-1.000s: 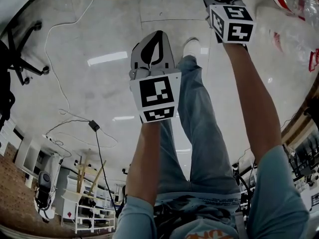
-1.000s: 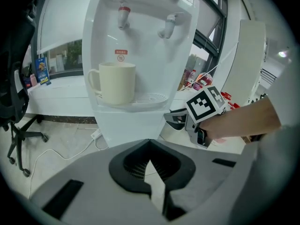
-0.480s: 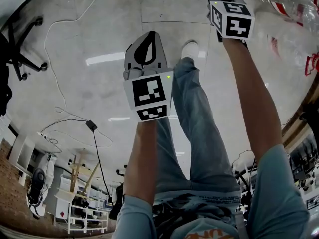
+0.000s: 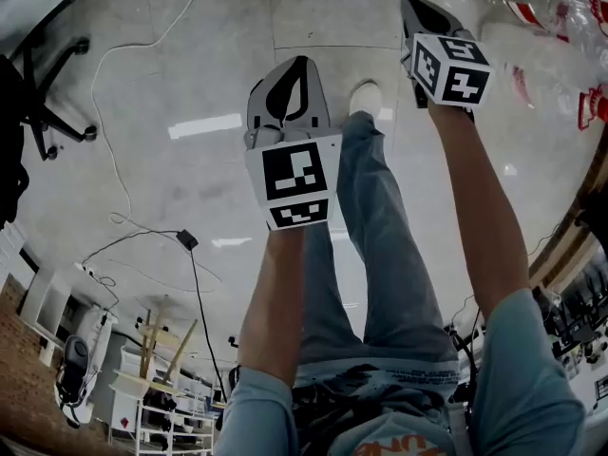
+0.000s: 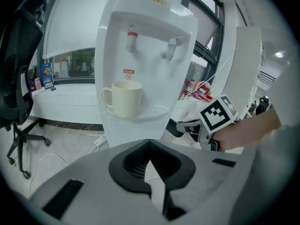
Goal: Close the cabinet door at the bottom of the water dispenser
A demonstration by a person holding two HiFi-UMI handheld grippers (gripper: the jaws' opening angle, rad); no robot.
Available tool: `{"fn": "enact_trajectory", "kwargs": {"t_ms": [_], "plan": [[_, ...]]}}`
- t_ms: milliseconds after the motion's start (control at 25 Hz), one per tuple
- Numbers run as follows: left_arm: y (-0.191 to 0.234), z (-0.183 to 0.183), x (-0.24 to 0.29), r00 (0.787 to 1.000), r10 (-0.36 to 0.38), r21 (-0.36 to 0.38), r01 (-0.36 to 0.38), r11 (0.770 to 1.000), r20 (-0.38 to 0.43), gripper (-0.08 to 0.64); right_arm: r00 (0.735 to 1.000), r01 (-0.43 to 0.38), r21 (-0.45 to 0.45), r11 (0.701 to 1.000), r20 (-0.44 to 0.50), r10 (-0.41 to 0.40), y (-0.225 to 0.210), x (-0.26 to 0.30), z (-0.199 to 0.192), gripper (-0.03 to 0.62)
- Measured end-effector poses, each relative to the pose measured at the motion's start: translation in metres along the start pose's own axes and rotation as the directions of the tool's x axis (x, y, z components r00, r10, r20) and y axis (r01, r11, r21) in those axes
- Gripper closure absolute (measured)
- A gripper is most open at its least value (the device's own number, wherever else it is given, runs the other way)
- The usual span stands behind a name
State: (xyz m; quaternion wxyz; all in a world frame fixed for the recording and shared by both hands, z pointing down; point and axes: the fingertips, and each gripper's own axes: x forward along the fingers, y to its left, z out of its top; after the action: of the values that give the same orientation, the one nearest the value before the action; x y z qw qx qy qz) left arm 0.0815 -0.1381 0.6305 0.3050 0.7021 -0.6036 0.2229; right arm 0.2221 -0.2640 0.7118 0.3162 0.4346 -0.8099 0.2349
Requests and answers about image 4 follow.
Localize wooden stick stand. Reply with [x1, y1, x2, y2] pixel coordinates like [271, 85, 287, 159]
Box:
[136, 294, 200, 387]

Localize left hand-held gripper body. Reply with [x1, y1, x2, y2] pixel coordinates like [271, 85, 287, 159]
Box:
[243, 54, 344, 233]

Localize person's left forearm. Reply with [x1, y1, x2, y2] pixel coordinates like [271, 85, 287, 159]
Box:
[236, 225, 306, 391]

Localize black office chair base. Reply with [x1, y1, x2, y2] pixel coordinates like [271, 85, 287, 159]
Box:
[0, 34, 100, 162]

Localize white floor cable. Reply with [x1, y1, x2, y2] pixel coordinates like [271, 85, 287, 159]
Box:
[89, 0, 238, 227]

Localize black mesh office chair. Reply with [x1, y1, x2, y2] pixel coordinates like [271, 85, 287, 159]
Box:
[54, 333, 94, 429]

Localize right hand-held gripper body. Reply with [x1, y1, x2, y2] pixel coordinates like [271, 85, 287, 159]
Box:
[400, 0, 496, 124]

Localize person's leg blue jeans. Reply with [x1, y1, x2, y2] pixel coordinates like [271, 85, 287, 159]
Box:
[297, 223, 370, 368]
[334, 110, 460, 358]

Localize person's right leg blue jeans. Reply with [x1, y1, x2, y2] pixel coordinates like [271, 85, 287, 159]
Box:
[334, 110, 460, 358]

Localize clear plastic red-labelled bottle pack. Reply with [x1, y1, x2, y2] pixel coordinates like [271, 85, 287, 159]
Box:
[477, 0, 608, 135]

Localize white metal shelf rack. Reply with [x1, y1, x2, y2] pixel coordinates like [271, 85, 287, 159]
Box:
[107, 344, 218, 456]

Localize person's light blue shirt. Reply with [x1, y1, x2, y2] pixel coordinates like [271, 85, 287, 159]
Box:
[213, 286, 589, 456]

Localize white power strip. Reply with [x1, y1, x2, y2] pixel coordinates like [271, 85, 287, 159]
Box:
[74, 261, 104, 282]

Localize black cable bundle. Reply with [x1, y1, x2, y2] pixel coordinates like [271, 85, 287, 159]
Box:
[444, 320, 482, 403]

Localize person's white shoe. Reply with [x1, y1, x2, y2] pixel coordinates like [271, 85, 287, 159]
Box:
[348, 80, 384, 117]

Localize person's left leg blue jeans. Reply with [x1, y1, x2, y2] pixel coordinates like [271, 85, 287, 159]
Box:
[297, 223, 370, 368]

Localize person's right forearm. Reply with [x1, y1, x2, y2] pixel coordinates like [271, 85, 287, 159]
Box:
[426, 100, 532, 325]

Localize black power adapter with cable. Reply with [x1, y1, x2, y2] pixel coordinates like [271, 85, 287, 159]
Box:
[81, 228, 230, 398]

